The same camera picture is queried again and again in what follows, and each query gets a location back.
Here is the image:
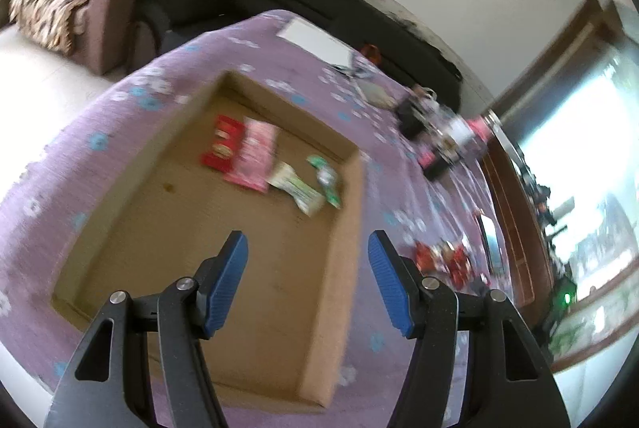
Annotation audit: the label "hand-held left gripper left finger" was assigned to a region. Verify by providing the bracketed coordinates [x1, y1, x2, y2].
[44, 231, 249, 428]

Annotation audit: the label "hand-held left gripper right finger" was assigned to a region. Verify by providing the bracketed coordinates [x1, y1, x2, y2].
[368, 230, 572, 428]

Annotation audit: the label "shallow cardboard box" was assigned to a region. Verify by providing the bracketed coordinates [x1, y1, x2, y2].
[50, 69, 367, 409]

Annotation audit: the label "red figure print snack packet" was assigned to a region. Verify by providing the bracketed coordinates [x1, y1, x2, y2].
[414, 241, 443, 273]

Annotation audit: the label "large dark red snack packet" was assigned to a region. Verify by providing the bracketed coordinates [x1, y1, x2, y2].
[439, 243, 474, 285]

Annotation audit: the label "dark flat device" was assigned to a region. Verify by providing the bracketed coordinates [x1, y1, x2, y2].
[476, 212, 502, 275]

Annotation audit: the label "white green snack packet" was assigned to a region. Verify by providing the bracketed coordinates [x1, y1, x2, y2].
[268, 161, 326, 216]

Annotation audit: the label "pink snack packet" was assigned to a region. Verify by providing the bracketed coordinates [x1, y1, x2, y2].
[224, 119, 279, 194]

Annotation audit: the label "bright red snack packet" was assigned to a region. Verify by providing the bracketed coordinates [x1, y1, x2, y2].
[200, 115, 246, 173]

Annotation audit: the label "black pink container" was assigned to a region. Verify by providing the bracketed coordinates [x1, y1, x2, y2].
[419, 113, 492, 180]

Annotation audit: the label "black desk holder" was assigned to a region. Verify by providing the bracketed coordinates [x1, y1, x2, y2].
[397, 86, 450, 140]

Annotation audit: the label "brown notebook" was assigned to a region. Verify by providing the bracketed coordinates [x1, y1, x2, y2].
[359, 79, 396, 107]

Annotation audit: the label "black pens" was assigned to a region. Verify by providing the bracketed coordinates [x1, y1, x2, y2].
[329, 59, 371, 80]

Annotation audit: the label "white paper sheet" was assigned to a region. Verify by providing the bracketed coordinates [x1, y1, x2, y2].
[277, 19, 355, 67]

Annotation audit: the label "tiger striped blanket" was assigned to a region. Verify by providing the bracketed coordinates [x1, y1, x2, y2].
[9, 0, 105, 54]

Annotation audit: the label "wooden window frame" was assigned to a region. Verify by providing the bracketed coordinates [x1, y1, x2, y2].
[482, 0, 639, 359]

